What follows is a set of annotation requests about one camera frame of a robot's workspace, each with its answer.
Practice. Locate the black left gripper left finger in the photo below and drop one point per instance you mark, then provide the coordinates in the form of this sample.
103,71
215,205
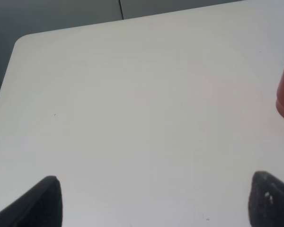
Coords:
41,206

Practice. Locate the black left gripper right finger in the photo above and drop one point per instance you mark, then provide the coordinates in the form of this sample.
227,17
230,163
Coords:
266,201

